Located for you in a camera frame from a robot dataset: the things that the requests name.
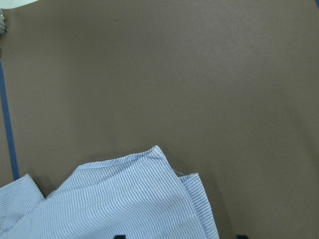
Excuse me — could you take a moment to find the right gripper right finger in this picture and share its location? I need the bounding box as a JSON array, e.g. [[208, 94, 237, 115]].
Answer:
[[236, 235, 246, 239]]

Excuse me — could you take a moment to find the light blue striped shirt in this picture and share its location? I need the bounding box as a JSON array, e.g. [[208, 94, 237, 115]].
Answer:
[[0, 146, 219, 239]]

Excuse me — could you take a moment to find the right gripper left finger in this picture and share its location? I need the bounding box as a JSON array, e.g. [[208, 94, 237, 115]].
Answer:
[[114, 235, 126, 239]]

